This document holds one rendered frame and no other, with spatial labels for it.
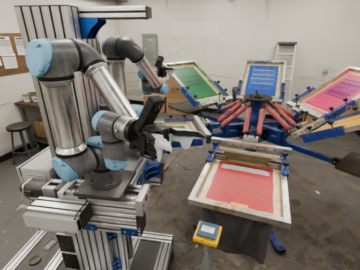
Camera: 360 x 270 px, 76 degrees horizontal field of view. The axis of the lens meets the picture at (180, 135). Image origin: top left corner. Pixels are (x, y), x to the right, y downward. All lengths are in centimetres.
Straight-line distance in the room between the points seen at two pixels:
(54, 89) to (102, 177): 44
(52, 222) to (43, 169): 37
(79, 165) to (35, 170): 55
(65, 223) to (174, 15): 560
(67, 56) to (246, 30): 518
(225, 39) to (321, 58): 208
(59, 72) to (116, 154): 34
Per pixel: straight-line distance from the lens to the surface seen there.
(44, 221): 127
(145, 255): 221
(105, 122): 73
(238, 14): 588
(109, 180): 114
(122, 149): 77
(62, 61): 89
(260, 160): 189
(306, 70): 592
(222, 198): 156
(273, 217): 145
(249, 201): 157
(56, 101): 93
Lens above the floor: 192
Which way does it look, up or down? 24 degrees down
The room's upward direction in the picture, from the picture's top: straight up
